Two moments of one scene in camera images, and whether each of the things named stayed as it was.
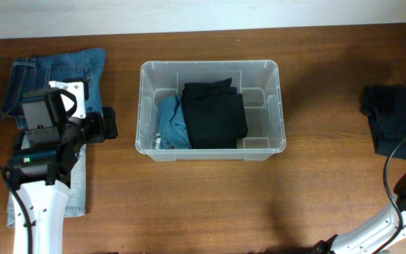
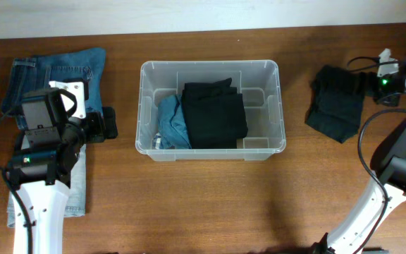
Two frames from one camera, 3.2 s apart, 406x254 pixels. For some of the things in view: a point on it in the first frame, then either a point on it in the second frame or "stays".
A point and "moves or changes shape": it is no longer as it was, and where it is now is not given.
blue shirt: (173, 130) stays
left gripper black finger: (111, 130) stays
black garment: (397, 113) moves or changes shape
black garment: (214, 114) stays
